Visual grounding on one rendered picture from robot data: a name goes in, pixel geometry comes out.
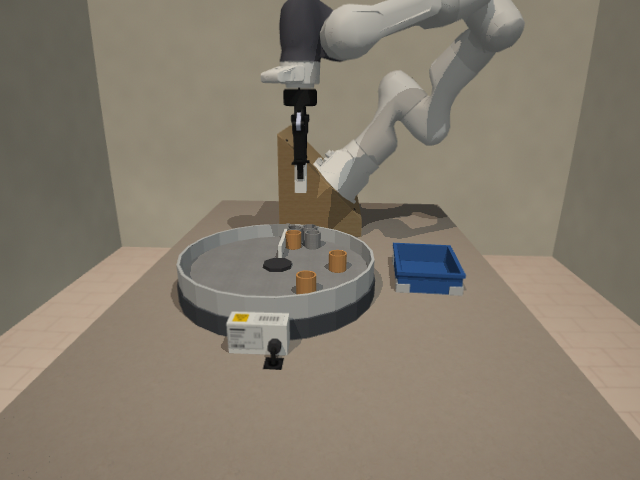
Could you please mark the blue open crate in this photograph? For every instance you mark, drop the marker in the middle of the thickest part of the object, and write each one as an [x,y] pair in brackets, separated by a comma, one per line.
[427,268]

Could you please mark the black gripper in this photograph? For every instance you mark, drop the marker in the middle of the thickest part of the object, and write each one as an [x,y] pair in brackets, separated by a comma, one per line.
[300,98]

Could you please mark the bronze bushing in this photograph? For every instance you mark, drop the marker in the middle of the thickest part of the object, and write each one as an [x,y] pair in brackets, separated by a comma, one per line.
[305,282]
[337,261]
[293,239]

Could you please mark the grey metal bushing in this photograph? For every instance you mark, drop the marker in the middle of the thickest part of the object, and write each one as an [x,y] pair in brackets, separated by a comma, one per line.
[296,227]
[308,227]
[312,239]

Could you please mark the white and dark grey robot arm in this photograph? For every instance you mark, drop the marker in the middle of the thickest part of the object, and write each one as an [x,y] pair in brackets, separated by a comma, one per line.
[352,30]

